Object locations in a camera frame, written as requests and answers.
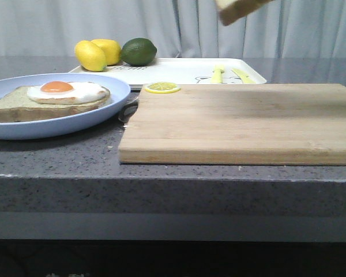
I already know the rear yellow lemon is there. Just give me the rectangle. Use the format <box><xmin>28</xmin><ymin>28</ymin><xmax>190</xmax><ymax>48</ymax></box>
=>
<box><xmin>91</xmin><ymin>39</ymin><xmax>121</xmax><ymax>66</ymax></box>

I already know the white curtain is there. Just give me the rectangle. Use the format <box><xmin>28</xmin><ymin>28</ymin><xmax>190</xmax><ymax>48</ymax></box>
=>
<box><xmin>0</xmin><ymin>1</ymin><xmax>346</xmax><ymax>58</ymax></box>

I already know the yellow plastic knife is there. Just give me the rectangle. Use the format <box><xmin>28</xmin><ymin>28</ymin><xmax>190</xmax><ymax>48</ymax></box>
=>
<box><xmin>231</xmin><ymin>68</ymin><xmax>255</xmax><ymax>84</ymax></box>

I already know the fried egg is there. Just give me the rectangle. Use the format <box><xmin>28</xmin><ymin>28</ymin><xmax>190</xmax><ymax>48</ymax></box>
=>
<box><xmin>27</xmin><ymin>81</ymin><xmax>110</xmax><ymax>104</ymax></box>

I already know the metal cutting board handle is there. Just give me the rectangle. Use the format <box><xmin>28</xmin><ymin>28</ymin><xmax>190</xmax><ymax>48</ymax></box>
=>
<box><xmin>118</xmin><ymin>97</ymin><xmax>139</xmax><ymax>124</ymax></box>

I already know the lemon slice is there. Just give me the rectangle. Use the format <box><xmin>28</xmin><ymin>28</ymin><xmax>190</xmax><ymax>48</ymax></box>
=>
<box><xmin>144</xmin><ymin>81</ymin><xmax>180</xmax><ymax>94</ymax></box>

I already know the yellow lemon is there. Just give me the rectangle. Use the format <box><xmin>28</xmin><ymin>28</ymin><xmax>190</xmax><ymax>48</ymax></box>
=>
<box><xmin>74</xmin><ymin>40</ymin><xmax>107</xmax><ymax>72</ymax></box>
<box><xmin>91</xmin><ymin>39</ymin><xmax>121</xmax><ymax>66</ymax></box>

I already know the white tray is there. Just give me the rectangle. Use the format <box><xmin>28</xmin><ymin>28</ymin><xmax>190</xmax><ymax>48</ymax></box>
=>
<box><xmin>67</xmin><ymin>58</ymin><xmax>268</xmax><ymax>91</ymax></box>

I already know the bread slice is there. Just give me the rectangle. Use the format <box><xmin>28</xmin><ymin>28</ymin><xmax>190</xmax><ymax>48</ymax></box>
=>
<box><xmin>0</xmin><ymin>86</ymin><xmax>111</xmax><ymax>123</ymax></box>
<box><xmin>215</xmin><ymin>0</ymin><xmax>271</xmax><ymax>26</ymax></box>

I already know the light blue plate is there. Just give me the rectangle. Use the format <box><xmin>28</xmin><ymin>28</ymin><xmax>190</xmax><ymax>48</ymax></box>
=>
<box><xmin>0</xmin><ymin>73</ymin><xmax>131</xmax><ymax>140</ymax></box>

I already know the green lime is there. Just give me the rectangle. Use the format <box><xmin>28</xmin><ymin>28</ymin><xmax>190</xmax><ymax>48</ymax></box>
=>
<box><xmin>121</xmin><ymin>38</ymin><xmax>157</xmax><ymax>66</ymax></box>

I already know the front yellow lemon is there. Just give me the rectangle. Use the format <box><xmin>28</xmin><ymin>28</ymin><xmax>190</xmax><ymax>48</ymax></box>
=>
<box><xmin>74</xmin><ymin>40</ymin><xmax>107</xmax><ymax>72</ymax></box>

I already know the yellow plastic fork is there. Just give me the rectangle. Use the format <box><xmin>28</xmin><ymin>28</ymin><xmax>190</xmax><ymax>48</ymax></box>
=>
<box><xmin>210</xmin><ymin>65</ymin><xmax>224</xmax><ymax>84</ymax></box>

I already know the wooden cutting board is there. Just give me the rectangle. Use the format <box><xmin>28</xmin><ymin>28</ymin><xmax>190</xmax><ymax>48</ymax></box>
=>
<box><xmin>119</xmin><ymin>84</ymin><xmax>346</xmax><ymax>165</ymax></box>

